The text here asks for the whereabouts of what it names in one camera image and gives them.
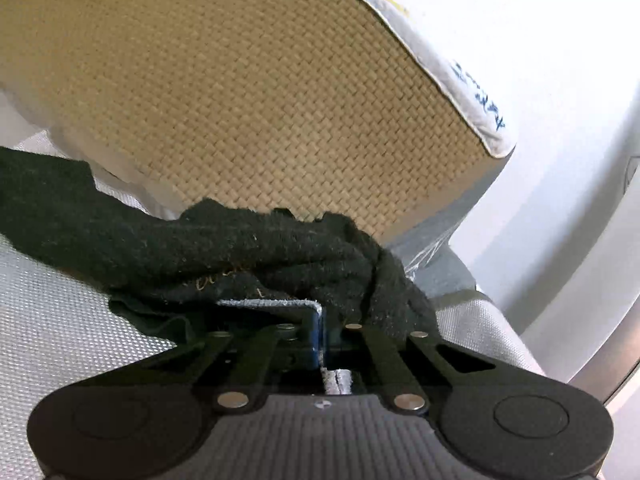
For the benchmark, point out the black fuzzy sweater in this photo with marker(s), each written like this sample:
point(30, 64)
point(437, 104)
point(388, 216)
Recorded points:
point(200, 255)

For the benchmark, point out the grey textured sofa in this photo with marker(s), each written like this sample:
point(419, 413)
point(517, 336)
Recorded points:
point(50, 320)

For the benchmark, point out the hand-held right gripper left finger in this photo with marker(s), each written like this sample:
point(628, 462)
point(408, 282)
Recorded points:
point(315, 340)

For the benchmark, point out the woven beige cushion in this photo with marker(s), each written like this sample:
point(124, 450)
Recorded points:
point(250, 85)

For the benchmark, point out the clear plastic wrap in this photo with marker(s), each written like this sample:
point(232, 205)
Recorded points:
point(425, 255)

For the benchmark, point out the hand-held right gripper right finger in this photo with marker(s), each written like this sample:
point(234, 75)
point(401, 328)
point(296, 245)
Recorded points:
point(372, 360)

